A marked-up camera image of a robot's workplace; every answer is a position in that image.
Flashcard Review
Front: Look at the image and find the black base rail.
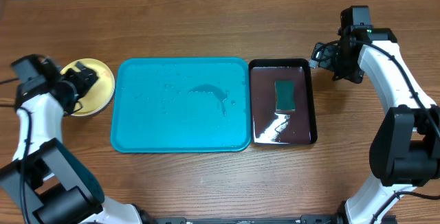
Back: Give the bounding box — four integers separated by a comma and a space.
153, 214, 344, 224

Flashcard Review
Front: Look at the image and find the green scrub sponge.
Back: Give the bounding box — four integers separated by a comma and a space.
274, 80, 296, 111

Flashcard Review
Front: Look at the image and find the yellow plate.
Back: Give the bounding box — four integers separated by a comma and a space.
61, 58, 116, 117

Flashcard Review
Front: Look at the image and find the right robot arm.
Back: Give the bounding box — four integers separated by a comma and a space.
309, 29, 439, 223

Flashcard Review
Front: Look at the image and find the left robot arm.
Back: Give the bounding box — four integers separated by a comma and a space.
1, 54, 150, 224

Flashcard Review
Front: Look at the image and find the teal plastic tray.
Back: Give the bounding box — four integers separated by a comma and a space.
110, 57, 251, 153

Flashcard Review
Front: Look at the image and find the black water basin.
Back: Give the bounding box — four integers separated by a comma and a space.
249, 58, 318, 146

